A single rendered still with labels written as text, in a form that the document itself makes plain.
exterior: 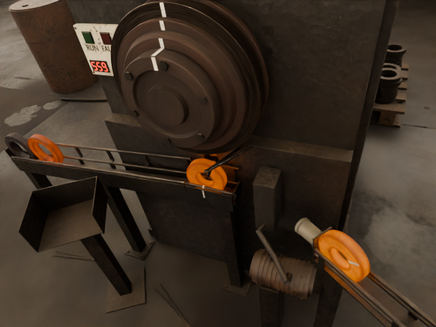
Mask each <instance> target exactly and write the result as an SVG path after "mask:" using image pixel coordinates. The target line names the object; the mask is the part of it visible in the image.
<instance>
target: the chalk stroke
mask: <svg viewBox="0 0 436 327"><path fill-rule="evenodd" d="M160 8H161V11H162V16H163V17H166V14H165V8H164V3H160ZM160 26H161V29H162V30H165V27H164V23H163V21H160ZM159 42H160V47H161V48H160V49H159V50H158V51H156V52H155V53H154V54H153V55H152V56H156V55H157V54H158V53H159V52H160V51H162V50H163V48H164V43H163V40H162V38H159ZM151 58H152V63H153V66H154V70H155V71H158V68H157V65H156V60H155V57H151Z"/></svg>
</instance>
